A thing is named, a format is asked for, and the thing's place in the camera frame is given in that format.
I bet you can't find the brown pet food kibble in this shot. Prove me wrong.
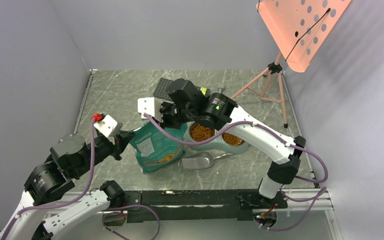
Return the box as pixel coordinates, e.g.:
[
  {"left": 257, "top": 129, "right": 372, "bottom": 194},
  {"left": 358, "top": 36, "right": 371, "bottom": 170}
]
[{"left": 190, "top": 123, "right": 215, "bottom": 143}]

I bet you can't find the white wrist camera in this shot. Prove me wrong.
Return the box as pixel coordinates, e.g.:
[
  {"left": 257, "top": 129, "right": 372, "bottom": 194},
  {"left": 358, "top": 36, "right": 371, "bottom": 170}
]
[
  {"left": 137, "top": 97, "right": 163, "bottom": 123},
  {"left": 91, "top": 113, "right": 123, "bottom": 140}
]

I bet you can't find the steel bowl right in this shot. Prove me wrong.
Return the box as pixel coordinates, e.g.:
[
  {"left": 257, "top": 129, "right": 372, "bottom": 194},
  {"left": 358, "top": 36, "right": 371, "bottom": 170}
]
[{"left": 221, "top": 131, "right": 248, "bottom": 148}]

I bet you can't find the pink tripod stand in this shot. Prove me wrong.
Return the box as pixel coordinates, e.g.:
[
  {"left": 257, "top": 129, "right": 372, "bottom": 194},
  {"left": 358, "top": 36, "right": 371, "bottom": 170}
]
[{"left": 230, "top": 51, "right": 289, "bottom": 129}]

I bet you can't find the steel bowl left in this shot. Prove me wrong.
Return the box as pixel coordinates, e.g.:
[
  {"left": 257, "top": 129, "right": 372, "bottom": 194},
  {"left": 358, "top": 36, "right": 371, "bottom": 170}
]
[{"left": 189, "top": 122, "right": 217, "bottom": 145}]

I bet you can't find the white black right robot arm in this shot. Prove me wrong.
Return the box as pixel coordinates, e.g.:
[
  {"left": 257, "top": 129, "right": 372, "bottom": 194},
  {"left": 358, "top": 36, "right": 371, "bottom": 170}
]
[{"left": 153, "top": 78, "right": 307, "bottom": 208}]

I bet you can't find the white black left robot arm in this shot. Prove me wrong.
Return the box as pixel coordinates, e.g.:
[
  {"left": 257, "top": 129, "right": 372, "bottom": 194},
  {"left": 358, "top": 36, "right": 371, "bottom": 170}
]
[{"left": 0, "top": 130, "right": 135, "bottom": 240}]

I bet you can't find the brown kibble right bowl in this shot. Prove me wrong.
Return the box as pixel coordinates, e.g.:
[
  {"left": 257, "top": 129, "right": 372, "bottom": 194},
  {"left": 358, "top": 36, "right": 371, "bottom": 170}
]
[{"left": 222, "top": 132, "right": 246, "bottom": 147}]

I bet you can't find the red and grey scraper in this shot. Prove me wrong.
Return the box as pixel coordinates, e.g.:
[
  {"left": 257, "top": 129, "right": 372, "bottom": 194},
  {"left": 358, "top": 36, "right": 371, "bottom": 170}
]
[{"left": 217, "top": 83, "right": 225, "bottom": 94}]

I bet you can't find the teal double pet bowl stand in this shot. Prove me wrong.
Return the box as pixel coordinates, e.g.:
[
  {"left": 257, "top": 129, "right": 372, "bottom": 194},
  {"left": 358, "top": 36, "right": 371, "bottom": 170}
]
[{"left": 184, "top": 122, "right": 249, "bottom": 155}]

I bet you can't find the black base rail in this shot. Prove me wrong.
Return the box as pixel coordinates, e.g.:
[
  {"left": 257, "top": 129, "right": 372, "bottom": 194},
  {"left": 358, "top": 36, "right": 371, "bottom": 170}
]
[{"left": 110, "top": 189, "right": 288, "bottom": 223}]

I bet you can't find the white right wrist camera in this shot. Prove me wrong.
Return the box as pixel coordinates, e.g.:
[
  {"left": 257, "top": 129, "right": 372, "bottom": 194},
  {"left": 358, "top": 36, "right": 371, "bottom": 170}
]
[{"left": 137, "top": 97, "right": 163, "bottom": 123}]

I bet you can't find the yellow-green building block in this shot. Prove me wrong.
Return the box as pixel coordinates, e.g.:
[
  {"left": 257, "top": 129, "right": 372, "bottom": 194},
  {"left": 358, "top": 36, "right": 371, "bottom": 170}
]
[{"left": 199, "top": 87, "right": 210, "bottom": 97}]

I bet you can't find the metal food scoop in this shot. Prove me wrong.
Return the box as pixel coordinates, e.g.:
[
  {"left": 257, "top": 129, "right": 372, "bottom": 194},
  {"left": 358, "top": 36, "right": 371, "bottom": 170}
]
[{"left": 181, "top": 151, "right": 234, "bottom": 170}]

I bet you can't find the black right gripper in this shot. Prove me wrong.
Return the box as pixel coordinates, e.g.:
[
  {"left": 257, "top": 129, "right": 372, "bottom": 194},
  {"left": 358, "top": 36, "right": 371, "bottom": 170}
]
[{"left": 153, "top": 100, "right": 197, "bottom": 129}]

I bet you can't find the grey building block baseplate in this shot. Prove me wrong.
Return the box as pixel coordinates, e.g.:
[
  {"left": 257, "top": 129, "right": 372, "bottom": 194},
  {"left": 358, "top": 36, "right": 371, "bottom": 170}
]
[{"left": 152, "top": 78, "right": 211, "bottom": 101}]

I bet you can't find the pink perforated board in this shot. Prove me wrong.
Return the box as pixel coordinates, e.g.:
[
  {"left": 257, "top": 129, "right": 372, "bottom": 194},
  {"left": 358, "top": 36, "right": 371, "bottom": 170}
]
[{"left": 255, "top": 0, "right": 352, "bottom": 73}]

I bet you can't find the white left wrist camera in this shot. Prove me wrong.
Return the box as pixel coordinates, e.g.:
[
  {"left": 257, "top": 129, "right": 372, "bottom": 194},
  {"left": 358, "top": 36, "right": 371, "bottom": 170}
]
[{"left": 91, "top": 113, "right": 123, "bottom": 140}]

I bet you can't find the steel bowl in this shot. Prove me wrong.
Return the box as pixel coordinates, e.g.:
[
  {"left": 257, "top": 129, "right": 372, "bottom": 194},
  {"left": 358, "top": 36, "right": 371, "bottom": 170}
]
[
  {"left": 189, "top": 122, "right": 217, "bottom": 145},
  {"left": 221, "top": 131, "right": 248, "bottom": 148}
]

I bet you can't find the green pet food bag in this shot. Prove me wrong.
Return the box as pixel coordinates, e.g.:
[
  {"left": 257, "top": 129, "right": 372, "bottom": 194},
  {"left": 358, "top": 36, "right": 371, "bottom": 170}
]
[{"left": 129, "top": 122, "right": 185, "bottom": 174}]

